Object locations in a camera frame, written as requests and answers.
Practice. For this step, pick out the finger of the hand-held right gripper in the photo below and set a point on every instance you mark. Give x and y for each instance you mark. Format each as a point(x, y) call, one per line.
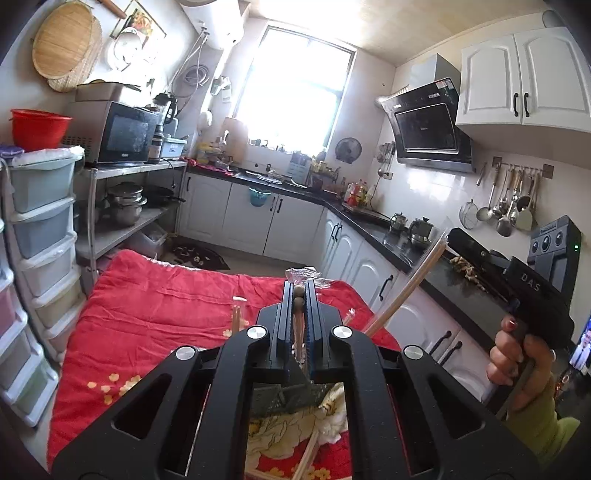
point(480, 251)

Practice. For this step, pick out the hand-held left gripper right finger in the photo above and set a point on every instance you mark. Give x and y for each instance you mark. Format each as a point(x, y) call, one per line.
point(315, 332)

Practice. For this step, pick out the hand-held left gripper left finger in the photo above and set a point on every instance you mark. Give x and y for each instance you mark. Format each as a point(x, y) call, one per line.
point(287, 323)

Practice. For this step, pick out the wooden chopstick pair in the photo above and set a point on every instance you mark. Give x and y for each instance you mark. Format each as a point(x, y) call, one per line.
point(406, 290)
point(300, 302)

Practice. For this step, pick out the bunch of chopsticks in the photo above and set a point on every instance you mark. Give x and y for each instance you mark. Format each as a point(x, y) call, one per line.
point(238, 318)

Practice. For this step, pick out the green perforated utensil basket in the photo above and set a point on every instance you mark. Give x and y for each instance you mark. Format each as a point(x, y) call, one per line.
point(286, 397)

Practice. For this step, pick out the row of hanging kitchen utensils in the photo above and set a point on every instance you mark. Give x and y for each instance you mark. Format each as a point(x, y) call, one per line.
point(505, 203)

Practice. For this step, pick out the person's right hand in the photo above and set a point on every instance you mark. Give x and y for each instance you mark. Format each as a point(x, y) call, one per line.
point(503, 360)

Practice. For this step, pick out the pile of dried roots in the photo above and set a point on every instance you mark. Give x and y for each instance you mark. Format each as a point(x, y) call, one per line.
point(468, 272)

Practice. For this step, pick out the lit screen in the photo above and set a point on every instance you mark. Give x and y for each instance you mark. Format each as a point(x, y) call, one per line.
point(582, 341)

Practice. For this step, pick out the steel teapot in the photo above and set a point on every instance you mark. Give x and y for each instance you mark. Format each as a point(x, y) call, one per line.
point(421, 230)

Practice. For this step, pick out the black kitchen countertop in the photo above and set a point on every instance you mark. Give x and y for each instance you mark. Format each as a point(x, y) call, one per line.
point(401, 244)

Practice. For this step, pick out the small steel kettle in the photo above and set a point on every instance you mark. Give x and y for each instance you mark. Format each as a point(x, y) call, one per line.
point(399, 224)

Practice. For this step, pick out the white base cabinets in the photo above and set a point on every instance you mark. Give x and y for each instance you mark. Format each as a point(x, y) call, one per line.
point(295, 226)

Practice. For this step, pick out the dark floral floor mat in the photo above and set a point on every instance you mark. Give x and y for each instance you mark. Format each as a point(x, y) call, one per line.
point(198, 256)

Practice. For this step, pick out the blue plastic bag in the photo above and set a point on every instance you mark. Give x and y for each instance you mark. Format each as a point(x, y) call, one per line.
point(259, 196)

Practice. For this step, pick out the black range hood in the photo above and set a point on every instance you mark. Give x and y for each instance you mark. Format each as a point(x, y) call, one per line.
point(425, 129)

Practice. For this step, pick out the red floral blanket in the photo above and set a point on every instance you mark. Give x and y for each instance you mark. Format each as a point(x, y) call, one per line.
point(152, 332)

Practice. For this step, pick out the group of condiment bottles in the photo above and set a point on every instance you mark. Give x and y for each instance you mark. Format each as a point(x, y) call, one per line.
point(358, 194)

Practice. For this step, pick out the clear plastic box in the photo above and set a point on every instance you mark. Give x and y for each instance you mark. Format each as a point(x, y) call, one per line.
point(147, 242)

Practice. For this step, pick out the small round black fan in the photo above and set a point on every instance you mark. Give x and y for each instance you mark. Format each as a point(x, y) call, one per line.
point(348, 150)

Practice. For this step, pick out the black wok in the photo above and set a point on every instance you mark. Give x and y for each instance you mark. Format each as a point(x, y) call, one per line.
point(161, 194)

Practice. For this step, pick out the metal shelf rack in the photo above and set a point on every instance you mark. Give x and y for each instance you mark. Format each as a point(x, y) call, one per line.
point(120, 230)

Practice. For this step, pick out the pale cutting board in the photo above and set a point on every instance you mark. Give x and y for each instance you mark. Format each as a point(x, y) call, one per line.
point(235, 138)

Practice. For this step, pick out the stacked steel pots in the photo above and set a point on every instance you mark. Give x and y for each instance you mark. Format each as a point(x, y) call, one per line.
point(125, 205)

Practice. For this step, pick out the grey storage container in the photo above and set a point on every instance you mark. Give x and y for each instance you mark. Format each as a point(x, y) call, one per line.
point(174, 148)

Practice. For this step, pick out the dark bottle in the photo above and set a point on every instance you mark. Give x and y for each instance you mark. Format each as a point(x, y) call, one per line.
point(155, 145)

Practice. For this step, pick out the kitchen window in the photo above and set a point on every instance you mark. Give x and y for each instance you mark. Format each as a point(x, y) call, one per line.
point(295, 92)

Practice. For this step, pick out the black blender jug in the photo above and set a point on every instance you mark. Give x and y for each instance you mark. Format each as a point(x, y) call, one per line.
point(166, 107)

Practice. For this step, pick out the silver microwave oven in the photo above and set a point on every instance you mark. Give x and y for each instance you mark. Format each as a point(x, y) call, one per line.
point(124, 134)

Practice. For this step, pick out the blue grey drawer tower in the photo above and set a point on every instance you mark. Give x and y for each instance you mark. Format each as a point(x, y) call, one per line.
point(44, 221)

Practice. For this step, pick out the pastel multicolour drawer tower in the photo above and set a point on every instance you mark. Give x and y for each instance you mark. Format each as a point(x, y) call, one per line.
point(23, 350)

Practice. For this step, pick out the grey plastic tray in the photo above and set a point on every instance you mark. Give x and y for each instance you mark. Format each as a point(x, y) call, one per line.
point(104, 91)

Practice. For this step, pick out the white water heater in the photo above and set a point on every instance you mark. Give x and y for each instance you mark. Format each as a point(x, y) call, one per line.
point(217, 23)

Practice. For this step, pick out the red plastic basin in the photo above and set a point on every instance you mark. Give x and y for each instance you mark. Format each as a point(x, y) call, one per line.
point(39, 129)

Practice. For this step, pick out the white round hanging lid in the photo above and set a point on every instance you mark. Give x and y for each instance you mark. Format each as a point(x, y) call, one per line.
point(123, 48)

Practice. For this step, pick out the woven straw tray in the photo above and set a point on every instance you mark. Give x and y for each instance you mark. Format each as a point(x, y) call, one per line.
point(69, 85)

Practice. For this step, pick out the purple lidded container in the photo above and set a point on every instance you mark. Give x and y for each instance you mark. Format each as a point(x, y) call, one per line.
point(10, 151)

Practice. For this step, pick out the wooden rolling pin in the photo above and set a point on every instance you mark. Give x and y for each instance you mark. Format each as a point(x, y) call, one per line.
point(113, 8)

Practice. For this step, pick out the white wall cabinet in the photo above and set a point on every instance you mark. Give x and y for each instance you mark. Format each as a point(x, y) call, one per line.
point(494, 78)

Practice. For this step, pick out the white round wall dispenser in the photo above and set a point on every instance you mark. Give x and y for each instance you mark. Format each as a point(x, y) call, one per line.
point(206, 122)

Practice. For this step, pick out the white wall hair dryer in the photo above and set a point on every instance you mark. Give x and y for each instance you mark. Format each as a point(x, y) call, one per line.
point(222, 88)

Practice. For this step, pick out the wall picture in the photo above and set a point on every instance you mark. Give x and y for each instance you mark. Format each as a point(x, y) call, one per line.
point(147, 21)

